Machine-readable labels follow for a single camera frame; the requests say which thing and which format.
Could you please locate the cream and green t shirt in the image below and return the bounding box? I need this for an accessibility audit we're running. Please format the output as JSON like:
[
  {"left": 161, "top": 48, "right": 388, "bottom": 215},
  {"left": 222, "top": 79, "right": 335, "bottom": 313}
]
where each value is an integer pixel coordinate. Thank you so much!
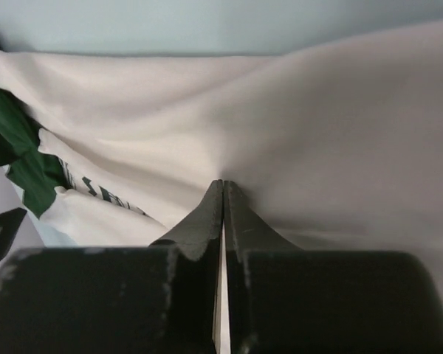
[{"left": 0, "top": 18, "right": 443, "bottom": 354}]

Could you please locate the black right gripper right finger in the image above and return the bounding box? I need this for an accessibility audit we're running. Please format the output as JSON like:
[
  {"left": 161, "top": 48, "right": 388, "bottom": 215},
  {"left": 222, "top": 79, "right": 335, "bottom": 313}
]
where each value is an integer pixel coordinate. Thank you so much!
[{"left": 223, "top": 179, "right": 306, "bottom": 263}]

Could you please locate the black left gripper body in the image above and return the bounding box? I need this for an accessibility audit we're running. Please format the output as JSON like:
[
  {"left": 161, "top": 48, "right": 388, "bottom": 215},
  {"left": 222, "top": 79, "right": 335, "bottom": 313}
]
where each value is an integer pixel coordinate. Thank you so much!
[{"left": 0, "top": 207, "right": 26, "bottom": 261}]

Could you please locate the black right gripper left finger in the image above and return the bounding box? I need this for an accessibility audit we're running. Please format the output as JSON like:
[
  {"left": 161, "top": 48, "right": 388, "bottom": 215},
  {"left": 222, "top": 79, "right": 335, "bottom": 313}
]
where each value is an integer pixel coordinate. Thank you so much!
[{"left": 148, "top": 178, "right": 224, "bottom": 263}]

